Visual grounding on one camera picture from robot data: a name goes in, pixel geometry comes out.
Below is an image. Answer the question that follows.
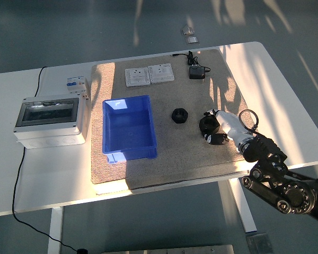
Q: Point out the white circuit breaker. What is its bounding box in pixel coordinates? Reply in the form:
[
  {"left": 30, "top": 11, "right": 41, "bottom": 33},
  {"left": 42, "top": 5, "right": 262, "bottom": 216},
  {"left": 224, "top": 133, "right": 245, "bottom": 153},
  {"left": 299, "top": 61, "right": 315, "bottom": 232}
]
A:
[{"left": 66, "top": 75, "right": 91, "bottom": 101}]

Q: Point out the black power cable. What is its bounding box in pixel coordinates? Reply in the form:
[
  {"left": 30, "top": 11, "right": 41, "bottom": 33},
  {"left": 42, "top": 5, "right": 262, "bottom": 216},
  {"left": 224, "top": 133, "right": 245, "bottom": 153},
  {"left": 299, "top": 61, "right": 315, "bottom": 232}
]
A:
[{"left": 12, "top": 66, "right": 87, "bottom": 254}]

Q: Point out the black power adapter with cord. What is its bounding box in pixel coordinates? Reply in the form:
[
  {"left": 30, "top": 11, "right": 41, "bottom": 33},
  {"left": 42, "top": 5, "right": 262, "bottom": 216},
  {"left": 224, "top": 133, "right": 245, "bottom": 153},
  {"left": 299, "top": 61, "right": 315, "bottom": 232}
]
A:
[{"left": 170, "top": 50, "right": 211, "bottom": 80}]

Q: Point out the grey-brown mat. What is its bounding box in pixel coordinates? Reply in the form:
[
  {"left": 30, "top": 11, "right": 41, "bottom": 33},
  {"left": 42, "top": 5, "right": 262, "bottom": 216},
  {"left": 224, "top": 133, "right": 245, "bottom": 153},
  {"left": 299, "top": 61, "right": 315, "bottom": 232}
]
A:
[{"left": 91, "top": 49, "right": 258, "bottom": 192}]

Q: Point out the silver floor outlet with lid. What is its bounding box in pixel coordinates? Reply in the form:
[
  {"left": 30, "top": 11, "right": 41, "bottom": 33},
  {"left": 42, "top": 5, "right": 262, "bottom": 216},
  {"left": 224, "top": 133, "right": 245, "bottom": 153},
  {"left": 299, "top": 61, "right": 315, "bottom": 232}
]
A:
[{"left": 180, "top": 25, "right": 196, "bottom": 37}]

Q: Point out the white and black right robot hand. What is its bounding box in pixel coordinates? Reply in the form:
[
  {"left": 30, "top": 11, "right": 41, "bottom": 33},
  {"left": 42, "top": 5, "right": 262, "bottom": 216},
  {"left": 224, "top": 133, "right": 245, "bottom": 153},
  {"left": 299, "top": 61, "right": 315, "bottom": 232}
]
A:
[{"left": 202, "top": 108, "right": 252, "bottom": 150}]

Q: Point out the blue plastic box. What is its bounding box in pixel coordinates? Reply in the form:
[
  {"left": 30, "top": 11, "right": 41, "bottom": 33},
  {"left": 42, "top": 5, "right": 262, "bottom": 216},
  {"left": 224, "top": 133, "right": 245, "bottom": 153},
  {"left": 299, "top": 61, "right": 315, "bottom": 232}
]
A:
[{"left": 102, "top": 95, "right": 158, "bottom": 164}]

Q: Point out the white wall socket panel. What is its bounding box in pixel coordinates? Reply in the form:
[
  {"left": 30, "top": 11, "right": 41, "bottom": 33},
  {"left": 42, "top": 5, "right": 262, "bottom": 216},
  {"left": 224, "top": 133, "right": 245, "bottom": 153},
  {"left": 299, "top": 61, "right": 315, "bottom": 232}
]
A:
[
  {"left": 125, "top": 67, "right": 151, "bottom": 87},
  {"left": 147, "top": 63, "right": 174, "bottom": 84}
]

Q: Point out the white distribution box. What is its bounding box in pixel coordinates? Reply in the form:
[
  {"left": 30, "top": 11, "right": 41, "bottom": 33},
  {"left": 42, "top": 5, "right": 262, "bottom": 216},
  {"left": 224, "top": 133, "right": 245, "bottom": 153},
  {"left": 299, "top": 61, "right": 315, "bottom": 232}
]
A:
[{"left": 13, "top": 94, "right": 90, "bottom": 150}]

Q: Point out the white table leg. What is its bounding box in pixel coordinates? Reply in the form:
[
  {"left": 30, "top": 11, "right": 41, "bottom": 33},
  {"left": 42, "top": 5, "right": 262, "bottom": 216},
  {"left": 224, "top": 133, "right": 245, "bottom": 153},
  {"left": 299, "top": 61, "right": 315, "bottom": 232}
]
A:
[
  {"left": 47, "top": 207, "right": 65, "bottom": 254},
  {"left": 218, "top": 177, "right": 258, "bottom": 233}
]

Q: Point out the square grey floor plate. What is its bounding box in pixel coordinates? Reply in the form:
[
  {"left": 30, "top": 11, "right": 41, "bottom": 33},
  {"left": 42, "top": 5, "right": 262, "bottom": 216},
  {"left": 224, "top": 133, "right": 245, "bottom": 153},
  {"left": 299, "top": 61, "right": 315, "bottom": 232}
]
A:
[{"left": 245, "top": 233, "right": 274, "bottom": 254}]

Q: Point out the black hexagonal nut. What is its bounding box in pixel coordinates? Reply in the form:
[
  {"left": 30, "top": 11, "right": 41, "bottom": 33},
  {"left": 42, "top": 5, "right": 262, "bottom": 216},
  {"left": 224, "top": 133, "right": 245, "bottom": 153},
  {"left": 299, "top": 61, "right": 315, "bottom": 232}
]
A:
[
  {"left": 198, "top": 115, "right": 221, "bottom": 137},
  {"left": 171, "top": 107, "right": 189, "bottom": 124}
]

